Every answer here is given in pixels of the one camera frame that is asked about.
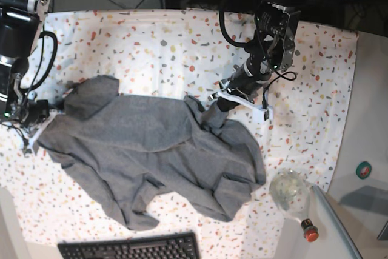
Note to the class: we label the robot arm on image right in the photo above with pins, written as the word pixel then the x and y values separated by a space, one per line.
pixel 270 51

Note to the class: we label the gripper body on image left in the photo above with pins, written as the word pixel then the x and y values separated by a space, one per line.
pixel 32 113

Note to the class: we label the green tape roll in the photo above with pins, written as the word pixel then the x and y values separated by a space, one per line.
pixel 363 170

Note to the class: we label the terrazzo patterned tablecloth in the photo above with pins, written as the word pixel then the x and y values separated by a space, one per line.
pixel 173 53

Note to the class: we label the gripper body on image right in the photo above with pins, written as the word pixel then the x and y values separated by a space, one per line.
pixel 247 79

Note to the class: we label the grey t-shirt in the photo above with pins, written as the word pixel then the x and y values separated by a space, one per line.
pixel 124 150

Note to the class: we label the black computer keyboard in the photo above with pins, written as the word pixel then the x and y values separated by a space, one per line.
pixel 183 245

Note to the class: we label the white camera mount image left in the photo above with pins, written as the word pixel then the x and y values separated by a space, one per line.
pixel 31 132

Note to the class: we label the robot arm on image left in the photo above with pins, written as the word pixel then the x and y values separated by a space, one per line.
pixel 22 27

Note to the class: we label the clear glass bottle red cap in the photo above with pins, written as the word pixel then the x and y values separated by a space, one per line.
pixel 291 196

